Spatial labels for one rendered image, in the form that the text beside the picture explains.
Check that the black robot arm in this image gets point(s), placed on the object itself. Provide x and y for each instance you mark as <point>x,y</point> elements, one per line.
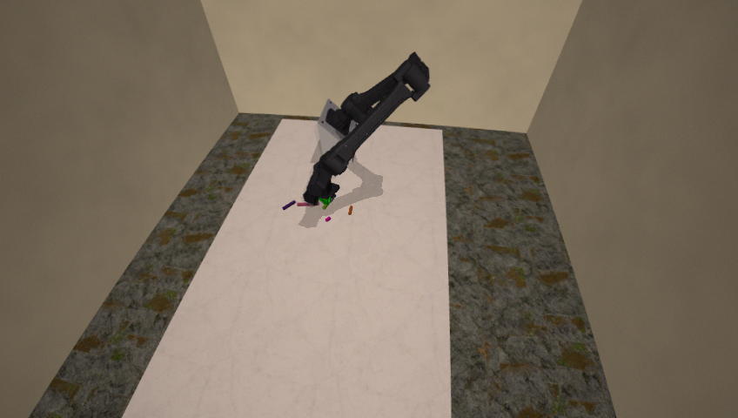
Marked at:
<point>389,96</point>

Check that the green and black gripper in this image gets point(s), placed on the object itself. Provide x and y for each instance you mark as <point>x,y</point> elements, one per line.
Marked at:
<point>325,199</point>

